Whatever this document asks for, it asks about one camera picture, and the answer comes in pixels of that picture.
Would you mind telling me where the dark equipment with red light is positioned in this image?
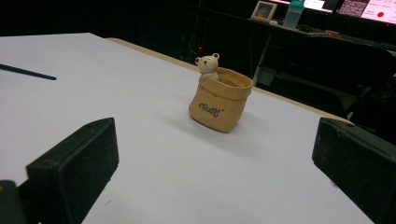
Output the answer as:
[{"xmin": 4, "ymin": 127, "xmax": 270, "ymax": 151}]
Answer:
[{"xmin": 180, "ymin": 12, "xmax": 219, "ymax": 63}]

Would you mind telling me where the black folding chair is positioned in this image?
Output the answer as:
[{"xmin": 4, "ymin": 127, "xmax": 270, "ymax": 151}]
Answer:
[{"xmin": 270, "ymin": 36, "xmax": 396, "ymax": 129}]

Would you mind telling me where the computer monitor with red dot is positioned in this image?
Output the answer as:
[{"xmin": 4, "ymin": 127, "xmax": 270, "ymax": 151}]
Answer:
[{"xmin": 337, "ymin": 0, "xmax": 396, "ymax": 25}]

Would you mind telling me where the wooden picture frame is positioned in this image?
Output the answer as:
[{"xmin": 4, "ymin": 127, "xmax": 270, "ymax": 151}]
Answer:
[{"xmin": 250, "ymin": 0, "xmax": 278, "ymax": 23}]

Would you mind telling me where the white table sheet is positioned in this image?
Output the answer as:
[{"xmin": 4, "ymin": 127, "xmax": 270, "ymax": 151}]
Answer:
[{"xmin": 0, "ymin": 32, "xmax": 375, "ymax": 224}]

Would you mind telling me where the tan bear pen holder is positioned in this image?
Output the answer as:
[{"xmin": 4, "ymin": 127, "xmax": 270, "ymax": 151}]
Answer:
[{"xmin": 188, "ymin": 52, "xmax": 254, "ymax": 133}]

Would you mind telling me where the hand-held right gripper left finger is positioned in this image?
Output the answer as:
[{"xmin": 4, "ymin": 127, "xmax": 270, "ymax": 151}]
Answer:
[{"xmin": 18, "ymin": 117, "xmax": 120, "ymax": 224}]

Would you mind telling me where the clear bottle with teal lid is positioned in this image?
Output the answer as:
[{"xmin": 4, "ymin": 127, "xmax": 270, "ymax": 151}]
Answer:
[{"xmin": 283, "ymin": 0, "xmax": 305, "ymax": 30}]

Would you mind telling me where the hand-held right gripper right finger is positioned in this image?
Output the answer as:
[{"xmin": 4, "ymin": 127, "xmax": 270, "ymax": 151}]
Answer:
[{"xmin": 312, "ymin": 117, "xmax": 396, "ymax": 224}]

